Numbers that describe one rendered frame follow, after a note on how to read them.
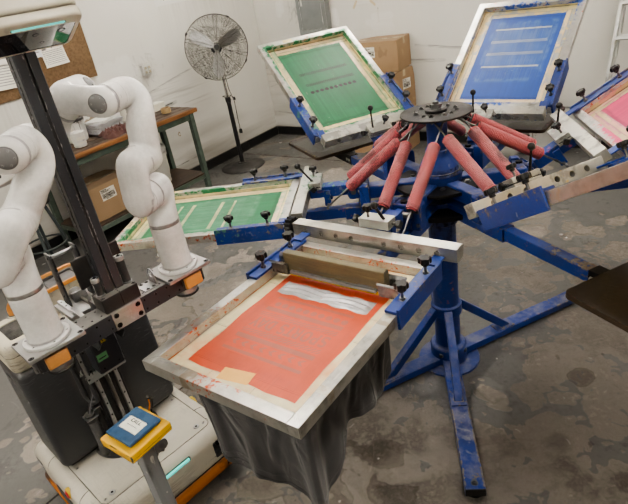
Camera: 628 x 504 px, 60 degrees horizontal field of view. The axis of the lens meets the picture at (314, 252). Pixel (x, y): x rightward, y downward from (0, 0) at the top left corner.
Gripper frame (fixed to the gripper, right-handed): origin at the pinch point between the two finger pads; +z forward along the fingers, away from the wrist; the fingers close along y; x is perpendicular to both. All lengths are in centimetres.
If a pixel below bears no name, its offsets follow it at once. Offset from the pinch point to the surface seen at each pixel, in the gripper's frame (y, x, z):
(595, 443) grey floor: 2, -208, -139
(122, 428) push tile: -57, -72, -19
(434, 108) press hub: 43, -60, -151
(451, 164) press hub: 43, -84, -147
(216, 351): -31, -76, -41
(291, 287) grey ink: -5, -80, -67
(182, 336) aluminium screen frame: -26, -69, -34
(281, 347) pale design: -36, -84, -60
